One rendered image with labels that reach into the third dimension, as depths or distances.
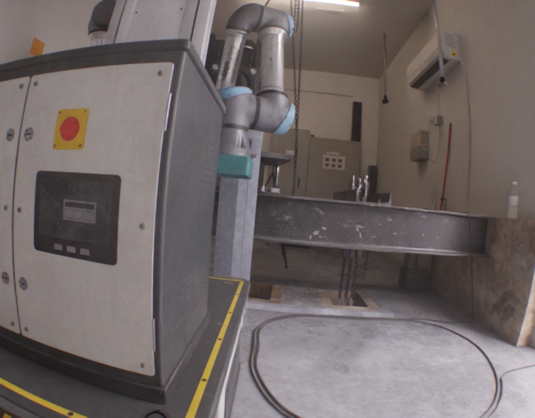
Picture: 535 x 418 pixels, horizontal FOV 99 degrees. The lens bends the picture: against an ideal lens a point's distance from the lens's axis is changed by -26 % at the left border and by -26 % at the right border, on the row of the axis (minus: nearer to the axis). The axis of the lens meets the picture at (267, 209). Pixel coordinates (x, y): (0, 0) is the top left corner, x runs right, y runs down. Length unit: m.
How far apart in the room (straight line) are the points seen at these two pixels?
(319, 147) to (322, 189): 0.65
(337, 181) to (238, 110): 3.93
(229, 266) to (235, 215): 0.26
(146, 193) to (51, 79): 0.26
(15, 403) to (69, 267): 0.23
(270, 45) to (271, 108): 0.28
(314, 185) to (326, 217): 3.08
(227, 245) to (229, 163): 0.73
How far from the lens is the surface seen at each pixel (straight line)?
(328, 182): 4.79
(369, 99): 5.45
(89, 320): 0.48
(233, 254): 1.56
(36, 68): 0.58
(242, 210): 1.53
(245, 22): 1.22
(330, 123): 5.18
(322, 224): 1.70
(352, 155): 4.90
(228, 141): 0.93
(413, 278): 2.68
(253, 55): 1.94
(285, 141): 4.83
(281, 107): 1.03
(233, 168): 0.90
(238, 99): 0.98
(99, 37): 1.40
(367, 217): 1.75
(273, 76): 1.09
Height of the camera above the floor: 0.64
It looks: 2 degrees down
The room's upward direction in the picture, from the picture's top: 5 degrees clockwise
